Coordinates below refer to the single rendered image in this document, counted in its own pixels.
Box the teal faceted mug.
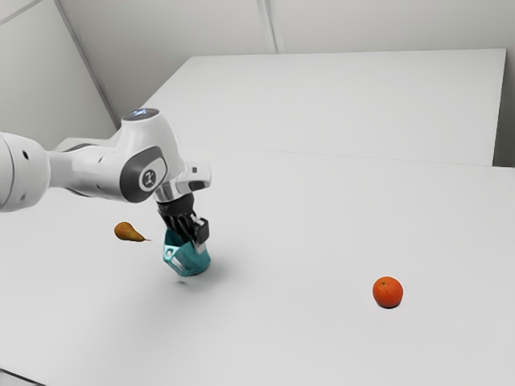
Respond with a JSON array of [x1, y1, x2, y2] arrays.
[[162, 227, 212, 277]]

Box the orange fruit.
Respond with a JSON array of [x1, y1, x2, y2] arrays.
[[372, 275, 404, 310]]

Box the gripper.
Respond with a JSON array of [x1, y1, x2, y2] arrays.
[[155, 193, 211, 255]]

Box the brown pear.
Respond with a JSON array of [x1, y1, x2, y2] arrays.
[[113, 221, 153, 244]]

